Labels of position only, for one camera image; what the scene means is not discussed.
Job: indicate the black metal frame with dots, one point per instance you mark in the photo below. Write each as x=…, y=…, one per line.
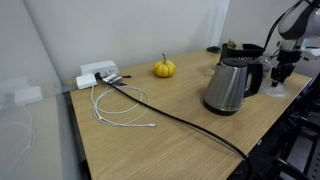
x=300, y=133

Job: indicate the stainless steel electric kettle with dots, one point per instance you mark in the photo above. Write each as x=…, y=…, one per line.
x=226, y=86

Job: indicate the clear plastic bottle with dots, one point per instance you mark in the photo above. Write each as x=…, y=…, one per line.
x=266, y=64

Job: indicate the black computer mouse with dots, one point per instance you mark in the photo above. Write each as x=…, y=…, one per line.
x=213, y=49

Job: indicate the small white labelled plug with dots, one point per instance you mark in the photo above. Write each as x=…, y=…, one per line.
x=112, y=78

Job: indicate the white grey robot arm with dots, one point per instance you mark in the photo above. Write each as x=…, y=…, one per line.
x=300, y=23

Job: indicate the small purple connector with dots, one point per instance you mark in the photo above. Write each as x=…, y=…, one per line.
x=120, y=84

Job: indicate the clear tape roll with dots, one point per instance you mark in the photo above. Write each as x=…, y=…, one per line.
x=266, y=90

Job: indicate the black plastic bin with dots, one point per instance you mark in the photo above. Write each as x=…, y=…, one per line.
x=248, y=51

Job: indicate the small clear plastic piece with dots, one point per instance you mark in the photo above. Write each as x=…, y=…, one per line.
x=209, y=73

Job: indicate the clear acrylic panel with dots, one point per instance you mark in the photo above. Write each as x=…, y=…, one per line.
x=30, y=100

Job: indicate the brown crumpled item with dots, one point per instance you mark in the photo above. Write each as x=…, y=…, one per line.
x=233, y=44

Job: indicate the white power strip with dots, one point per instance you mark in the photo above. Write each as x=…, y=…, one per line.
x=98, y=67

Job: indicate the small orange pumpkin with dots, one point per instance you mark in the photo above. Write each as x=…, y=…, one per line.
x=164, y=69

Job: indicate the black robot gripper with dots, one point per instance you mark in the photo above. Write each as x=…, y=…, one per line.
x=286, y=63

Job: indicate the white square power adapter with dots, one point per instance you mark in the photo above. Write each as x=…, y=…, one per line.
x=86, y=81

